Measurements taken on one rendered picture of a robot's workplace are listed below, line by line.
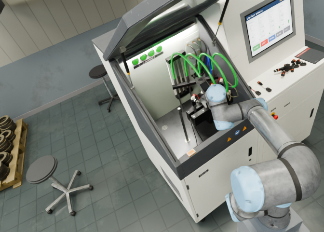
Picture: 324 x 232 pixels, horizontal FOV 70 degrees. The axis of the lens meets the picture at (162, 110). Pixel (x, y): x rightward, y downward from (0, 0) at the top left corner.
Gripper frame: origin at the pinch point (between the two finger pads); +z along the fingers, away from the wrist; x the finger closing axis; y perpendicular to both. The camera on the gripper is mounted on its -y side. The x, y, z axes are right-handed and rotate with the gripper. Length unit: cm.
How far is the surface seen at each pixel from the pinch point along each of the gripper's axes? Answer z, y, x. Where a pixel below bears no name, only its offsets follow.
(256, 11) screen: 22, -30, 58
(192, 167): 16.1, 32.8, -29.4
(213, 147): 17.5, 28.9, -11.8
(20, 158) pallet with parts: 159, -66, -235
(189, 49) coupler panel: 34, -36, 11
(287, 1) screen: 33, -27, 84
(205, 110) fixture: 28.8, 7.1, -2.7
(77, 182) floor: 122, 2, -160
